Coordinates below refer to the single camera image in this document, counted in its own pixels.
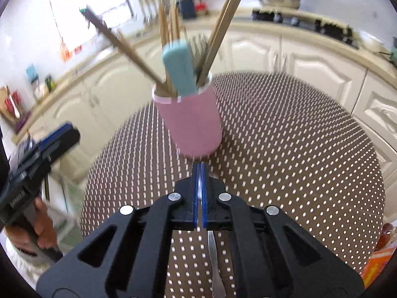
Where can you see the person's left hand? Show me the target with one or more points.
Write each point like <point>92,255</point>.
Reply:
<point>43,226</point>

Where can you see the pile of wooden chopsticks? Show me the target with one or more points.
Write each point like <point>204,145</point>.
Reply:
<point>224,28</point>

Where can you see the orange plastic bag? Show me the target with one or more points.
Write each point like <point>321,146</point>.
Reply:
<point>375,264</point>

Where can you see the light blue sheathed knife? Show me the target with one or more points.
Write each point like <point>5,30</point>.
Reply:
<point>180,68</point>

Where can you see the white bowl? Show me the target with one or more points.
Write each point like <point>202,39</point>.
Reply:
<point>372,42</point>

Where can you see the orange bottle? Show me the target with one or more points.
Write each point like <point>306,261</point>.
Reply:
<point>66,51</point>

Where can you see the black gas stove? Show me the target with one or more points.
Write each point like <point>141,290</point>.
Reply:
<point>332,31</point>

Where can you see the pink cup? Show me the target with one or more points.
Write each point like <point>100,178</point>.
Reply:
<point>192,124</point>

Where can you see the small dark green jar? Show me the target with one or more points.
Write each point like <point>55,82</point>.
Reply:
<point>50,83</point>

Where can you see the blue top bottle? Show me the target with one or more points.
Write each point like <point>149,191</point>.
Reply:
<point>31,73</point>

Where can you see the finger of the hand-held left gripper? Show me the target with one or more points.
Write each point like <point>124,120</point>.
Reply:
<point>59,132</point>
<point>66,146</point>

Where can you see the cream base kitchen cabinets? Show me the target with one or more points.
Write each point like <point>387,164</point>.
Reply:
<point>310,68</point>

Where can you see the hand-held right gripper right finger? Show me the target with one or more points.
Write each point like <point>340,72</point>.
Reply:
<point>203,198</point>

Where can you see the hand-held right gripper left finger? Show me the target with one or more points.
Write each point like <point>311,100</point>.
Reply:
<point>194,198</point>

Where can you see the kitchen window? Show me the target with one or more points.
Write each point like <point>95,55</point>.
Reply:
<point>93,0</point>

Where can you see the red container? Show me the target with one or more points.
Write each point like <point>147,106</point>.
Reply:
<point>201,6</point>

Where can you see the metal spoon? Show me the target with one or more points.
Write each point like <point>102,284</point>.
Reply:
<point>214,267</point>

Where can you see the red and white kitchen tools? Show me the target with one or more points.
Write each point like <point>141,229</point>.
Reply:
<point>14,104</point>

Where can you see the black electric kettle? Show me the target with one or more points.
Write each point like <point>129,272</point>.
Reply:
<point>187,7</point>

